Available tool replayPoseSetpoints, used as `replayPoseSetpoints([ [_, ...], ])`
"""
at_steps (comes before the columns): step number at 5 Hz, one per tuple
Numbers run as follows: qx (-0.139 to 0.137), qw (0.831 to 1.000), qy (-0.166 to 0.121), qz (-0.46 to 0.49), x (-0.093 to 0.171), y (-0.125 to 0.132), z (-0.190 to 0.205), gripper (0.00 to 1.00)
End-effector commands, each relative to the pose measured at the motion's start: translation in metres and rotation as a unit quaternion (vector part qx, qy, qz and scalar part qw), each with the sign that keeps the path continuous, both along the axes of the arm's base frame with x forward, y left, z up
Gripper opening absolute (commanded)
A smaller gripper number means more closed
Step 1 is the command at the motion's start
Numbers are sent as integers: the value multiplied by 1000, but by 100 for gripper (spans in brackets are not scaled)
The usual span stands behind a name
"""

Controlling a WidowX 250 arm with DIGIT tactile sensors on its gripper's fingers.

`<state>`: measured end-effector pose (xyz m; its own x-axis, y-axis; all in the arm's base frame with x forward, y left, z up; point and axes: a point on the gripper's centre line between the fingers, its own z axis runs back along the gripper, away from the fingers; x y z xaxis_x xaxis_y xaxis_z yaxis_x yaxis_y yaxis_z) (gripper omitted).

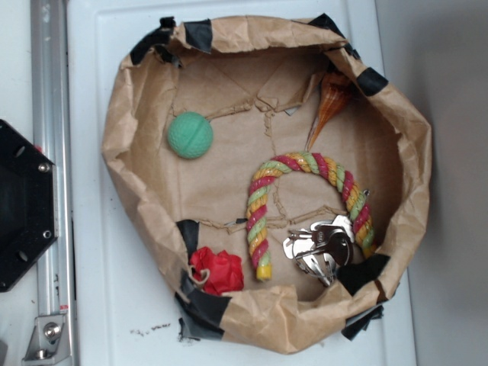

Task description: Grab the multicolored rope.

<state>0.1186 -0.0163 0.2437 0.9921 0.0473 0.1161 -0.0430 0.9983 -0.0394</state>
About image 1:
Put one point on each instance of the silver key bunch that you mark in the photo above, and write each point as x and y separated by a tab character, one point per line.
322	249

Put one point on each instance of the red crumpled paper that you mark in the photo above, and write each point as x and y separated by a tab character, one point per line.
217	273

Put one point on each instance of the aluminium extrusion rail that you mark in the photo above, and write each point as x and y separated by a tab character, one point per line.
50	92

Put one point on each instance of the brown paper bag bin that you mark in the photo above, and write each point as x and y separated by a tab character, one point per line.
256	80

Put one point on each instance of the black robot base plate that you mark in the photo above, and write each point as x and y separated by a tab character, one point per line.
27	206

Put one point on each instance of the green dimpled ball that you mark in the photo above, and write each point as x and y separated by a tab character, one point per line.
190	135

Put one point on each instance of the metal corner bracket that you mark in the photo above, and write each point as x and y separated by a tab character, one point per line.
49	342

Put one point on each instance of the orange spiral seashell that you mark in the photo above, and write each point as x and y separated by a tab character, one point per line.
335	92

